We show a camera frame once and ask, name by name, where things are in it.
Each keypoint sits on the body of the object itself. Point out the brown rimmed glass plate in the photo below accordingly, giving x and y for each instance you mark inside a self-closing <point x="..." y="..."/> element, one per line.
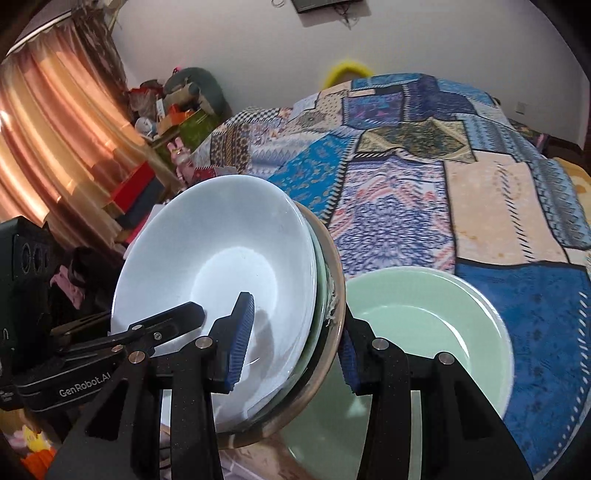
<point x="274" y="419"/>

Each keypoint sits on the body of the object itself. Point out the green cardboard box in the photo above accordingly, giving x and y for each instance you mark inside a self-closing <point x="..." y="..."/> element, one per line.
<point x="193" y="129"/>

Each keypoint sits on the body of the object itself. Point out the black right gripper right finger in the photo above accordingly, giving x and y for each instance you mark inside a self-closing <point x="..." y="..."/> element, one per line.
<point x="428" y="417"/>

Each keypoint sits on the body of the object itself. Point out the white deep bowl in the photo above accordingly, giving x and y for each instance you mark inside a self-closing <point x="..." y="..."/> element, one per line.
<point x="219" y="238"/>

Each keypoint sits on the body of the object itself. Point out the orange curtain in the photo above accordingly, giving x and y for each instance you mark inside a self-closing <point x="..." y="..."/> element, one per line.
<point x="66" y="140"/>

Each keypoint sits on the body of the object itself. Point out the patchwork patterned bedspread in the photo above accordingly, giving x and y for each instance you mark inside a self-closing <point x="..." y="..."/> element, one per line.
<point x="411" y="170"/>

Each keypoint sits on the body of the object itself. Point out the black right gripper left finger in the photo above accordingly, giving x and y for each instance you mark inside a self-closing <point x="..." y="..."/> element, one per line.
<point x="117" y="435"/>

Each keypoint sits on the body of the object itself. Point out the pink bunny toy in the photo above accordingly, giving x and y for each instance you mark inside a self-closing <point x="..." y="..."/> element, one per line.
<point x="181" y="159"/>

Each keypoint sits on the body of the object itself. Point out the mint green plate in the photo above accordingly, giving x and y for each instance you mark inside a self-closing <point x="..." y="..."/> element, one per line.
<point x="321" y="306"/>

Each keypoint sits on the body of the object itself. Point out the mint green bowl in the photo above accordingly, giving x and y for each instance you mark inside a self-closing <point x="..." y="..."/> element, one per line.
<point x="424" y="311"/>

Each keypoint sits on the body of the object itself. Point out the red box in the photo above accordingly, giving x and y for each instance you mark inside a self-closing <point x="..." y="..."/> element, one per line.
<point x="127" y="192"/>

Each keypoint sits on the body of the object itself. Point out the dark blue box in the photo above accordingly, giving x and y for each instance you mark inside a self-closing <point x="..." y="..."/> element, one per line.
<point x="142" y="206"/>

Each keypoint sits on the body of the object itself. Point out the yellow plush object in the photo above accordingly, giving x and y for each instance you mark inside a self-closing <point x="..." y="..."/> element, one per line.
<point x="346" y="70"/>

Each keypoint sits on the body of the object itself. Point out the grey plush toy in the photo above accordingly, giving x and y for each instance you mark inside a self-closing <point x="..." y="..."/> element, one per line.
<point x="196" y="88"/>

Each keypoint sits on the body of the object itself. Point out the wall mounted black device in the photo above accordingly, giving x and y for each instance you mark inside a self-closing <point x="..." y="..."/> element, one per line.
<point x="306" y="6"/>

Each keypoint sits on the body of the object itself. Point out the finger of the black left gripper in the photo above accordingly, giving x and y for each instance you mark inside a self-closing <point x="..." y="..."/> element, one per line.
<point x="144" y="335"/>

